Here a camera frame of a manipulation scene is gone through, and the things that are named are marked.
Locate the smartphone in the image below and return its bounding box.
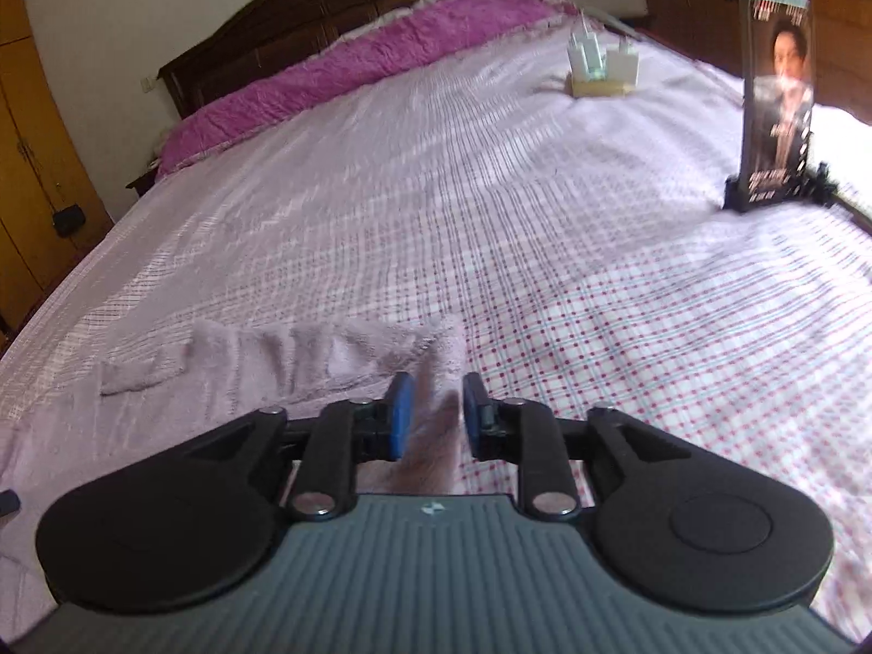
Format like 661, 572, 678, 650
739, 0, 819, 209

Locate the white charger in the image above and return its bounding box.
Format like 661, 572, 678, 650
606, 44, 642, 91
567, 31, 607, 80

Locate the dark wooden headboard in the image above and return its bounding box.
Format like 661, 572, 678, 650
158, 0, 568, 121

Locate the cream power strip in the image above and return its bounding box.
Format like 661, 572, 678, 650
571, 72, 632, 98

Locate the pink knitted sweater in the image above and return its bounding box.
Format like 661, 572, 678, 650
101, 317, 471, 495

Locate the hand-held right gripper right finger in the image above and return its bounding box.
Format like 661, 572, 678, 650
462, 372, 692, 520

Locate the small black bag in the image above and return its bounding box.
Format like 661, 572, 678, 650
53, 204, 87, 239

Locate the black phone stand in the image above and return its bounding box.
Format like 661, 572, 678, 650
722, 160, 872, 237

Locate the checked bed sheet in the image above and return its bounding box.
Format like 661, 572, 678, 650
0, 14, 872, 643

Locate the purple fluffy blanket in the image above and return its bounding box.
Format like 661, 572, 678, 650
155, 0, 577, 182

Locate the yellow wooden wardrobe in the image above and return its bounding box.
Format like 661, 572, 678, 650
0, 0, 114, 355

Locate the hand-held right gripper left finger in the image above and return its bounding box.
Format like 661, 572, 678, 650
180, 372, 418, 519

